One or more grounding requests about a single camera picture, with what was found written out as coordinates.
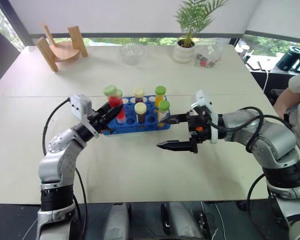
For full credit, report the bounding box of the red tube green cap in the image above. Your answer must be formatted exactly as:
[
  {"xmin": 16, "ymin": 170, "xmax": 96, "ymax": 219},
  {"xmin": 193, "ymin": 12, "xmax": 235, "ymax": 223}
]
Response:
[
  {"xmin": 116, "ymin": 89, "xmax": 127, "ymax": 124},
  {"xmin": 102, "ymin": 84, "xmax": 125, "ymax": 113}
]

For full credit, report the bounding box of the dark rounded robot leg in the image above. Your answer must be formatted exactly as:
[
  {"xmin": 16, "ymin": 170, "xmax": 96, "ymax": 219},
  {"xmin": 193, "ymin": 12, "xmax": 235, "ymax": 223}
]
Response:
[
  {"xmin": 105, "ymin": 202, "xmax": 130, "ymax": 240},
  {"xmin": 160, "ymin": 201, "xmax": 205, "ymax": 240}
]

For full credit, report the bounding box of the orange tube green cap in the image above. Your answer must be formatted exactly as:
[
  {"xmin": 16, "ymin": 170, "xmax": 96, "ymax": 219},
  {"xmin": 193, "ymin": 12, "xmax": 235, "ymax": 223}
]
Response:
[{"xmin": 154, "ymin": 85, "xmax": 167, "ymax": 112}]

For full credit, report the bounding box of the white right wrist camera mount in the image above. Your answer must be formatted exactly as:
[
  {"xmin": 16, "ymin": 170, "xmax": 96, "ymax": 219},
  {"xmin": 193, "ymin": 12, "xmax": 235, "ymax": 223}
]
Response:
[{"xmin": 190, "ymin": 89, "xmax": 220, "ymax": 145}]

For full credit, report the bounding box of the clear plastic bag with parts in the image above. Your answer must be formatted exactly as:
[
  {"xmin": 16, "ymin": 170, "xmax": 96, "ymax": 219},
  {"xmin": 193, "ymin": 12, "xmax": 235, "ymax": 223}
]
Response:
[{"xmin": 193, "ymin": 39, "xmax": 229, "ymax": 69}]

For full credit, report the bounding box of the white cable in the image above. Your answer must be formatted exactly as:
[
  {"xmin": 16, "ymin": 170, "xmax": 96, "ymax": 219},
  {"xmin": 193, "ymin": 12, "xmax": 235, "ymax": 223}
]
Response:
[{"xmin": 262, "ymin": 67, "xmax": 270, "ymax": 94}]

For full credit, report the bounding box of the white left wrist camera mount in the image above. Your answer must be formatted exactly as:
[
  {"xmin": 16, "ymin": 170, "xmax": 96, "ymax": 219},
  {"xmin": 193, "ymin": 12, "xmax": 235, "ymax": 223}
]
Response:
[{"xmin": 69, "ymin": 94, "xmax": 100, "ymax": 139}]

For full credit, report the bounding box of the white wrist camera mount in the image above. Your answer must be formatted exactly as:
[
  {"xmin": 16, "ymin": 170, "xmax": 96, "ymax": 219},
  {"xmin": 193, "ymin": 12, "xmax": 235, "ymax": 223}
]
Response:
[
  {"xmin": 69, "ymin": 94, "xmax": 100, "ymax": 139},
  {"xmin": 190, "ymin": 89, "xmax": 220, "ymax": 145}
]

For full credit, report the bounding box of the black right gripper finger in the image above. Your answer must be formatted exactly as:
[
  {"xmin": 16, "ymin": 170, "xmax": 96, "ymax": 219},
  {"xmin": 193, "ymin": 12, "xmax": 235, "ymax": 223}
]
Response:
[
  {"xmin": 158, "ymin": 113, "xmax": 189, "ymax": 125},
  {"xmin": 156, "ymin": 140, "xmax": 199, "ymax": 154}
]

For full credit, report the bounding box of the white ribbed plant pot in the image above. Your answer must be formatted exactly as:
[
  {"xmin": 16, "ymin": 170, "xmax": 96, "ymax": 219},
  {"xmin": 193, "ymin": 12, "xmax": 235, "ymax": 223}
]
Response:
[{"xmin": 172, "ymin": 39, "xmax": 196, "ymax": 64}]

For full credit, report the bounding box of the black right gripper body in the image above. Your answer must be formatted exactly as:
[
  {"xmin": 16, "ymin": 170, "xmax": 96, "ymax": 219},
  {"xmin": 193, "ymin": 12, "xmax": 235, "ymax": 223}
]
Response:
[{"xmin": 185, "ymin": 109, "xmax": 213, "ymax": 155}]

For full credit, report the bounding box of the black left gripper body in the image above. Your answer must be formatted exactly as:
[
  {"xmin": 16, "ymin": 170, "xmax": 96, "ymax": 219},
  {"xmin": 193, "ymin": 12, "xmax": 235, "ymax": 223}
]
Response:
[{"xmin": 88, "ymin": 109, "xmax": 114, "ymax": 136}]

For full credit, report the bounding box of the wooden stand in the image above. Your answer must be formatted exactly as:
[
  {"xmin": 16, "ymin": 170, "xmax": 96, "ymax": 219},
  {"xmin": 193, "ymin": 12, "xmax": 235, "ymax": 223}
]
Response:
[{"xmin": 35, "ymin": 22, "xmax": 89, "ymax": 73}]

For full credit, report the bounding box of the blue test tube rack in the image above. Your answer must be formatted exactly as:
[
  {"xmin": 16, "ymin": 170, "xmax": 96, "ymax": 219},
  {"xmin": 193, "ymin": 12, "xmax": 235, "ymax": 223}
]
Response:
[{"xmin": 102, "ymin": 95, "xmax": 171, "ymax": 136}]

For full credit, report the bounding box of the clear glass beaker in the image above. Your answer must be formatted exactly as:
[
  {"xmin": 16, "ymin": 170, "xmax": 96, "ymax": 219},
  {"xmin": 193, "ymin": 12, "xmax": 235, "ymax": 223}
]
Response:
[{"xmin": 119, "ymin": 42, "xmax": 145, "ymax": 66}]

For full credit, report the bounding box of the yellow tube green cap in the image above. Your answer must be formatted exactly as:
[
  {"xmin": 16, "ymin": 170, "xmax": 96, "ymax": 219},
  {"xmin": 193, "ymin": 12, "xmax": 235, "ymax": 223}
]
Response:
[{"xmin": 156, "ymin": 99, "xmax": 171, "ymax": 124}]

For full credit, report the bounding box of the black side table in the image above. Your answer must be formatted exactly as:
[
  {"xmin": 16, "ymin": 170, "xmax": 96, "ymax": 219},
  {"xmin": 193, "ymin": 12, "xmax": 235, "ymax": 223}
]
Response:
[{"xmin": 244, "ymin": 53, "xmax": 300, "ymax": 106}]

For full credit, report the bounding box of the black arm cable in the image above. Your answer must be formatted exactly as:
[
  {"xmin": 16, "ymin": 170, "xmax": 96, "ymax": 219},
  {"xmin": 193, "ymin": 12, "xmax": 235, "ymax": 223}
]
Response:
[
  {"xmin": 41, "ymin": 98, "xmax": 72, "ymax": 157},
  {"xmin": 206, "ymin": 106, "xmax": 287, "ymax": 153}
]

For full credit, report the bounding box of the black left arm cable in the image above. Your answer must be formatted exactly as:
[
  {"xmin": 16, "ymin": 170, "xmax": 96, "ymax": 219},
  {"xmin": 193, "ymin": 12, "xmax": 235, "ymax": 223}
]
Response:
[{"xmin": 41, "ymin": 98, "xmax": 72, "ymax": 157}]

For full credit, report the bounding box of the dark green kettle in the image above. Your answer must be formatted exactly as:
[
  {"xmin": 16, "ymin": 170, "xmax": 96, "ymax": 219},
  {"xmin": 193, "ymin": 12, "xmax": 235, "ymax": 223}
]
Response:
[{"xmin": 275, "ymin": 45, "xmax": 300, "ymax": 74}]

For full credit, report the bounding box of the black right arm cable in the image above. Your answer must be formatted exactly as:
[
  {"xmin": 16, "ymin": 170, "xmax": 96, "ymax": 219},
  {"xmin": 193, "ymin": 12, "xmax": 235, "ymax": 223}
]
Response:
[{"xmin": 206, "ymin": 106, "xmax": 287, "ymax": 153}]

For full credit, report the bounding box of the white paper cup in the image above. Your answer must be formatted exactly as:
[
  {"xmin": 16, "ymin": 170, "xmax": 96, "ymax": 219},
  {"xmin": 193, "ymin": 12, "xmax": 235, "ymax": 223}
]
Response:
[{"xmin": 235, "ymin": 44, "xmax": 251, "ymax": 58}]

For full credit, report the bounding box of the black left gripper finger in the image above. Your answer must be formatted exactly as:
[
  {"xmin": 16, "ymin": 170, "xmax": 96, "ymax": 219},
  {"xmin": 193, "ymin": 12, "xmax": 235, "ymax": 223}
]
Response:
[
  {"xmin": 95, "ymin": 101, "xmax": 113, "ymax": 116},
  {"xmin": 101, "ymin": 104, "xmax": 125, "ymax": 125}
]

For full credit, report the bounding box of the brown tube cream cap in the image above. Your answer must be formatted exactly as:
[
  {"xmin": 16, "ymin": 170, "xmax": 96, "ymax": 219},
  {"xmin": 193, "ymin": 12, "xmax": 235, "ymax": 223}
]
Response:
[
  {"xmin": 133, "ymin": 87, "xmax": 145, "ymax": 104},
  {"xmin": 134, "ymin": 102, "xmax": 148, "ymax": 125}
]

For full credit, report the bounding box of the person in white shirt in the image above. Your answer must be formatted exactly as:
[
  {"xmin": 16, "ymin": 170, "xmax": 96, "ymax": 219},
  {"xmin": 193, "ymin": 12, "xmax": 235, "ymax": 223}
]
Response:
[{"xmin": 272, "ymin": 69, "xmax": 300, "ymax": 157}]

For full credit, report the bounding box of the green palm plant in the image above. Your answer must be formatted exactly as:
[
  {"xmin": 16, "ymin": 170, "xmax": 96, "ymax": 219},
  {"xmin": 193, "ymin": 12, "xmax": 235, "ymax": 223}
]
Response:
[{"xmin": 174, "ymin": 0, "xmax": 230, "ymax": 48}]

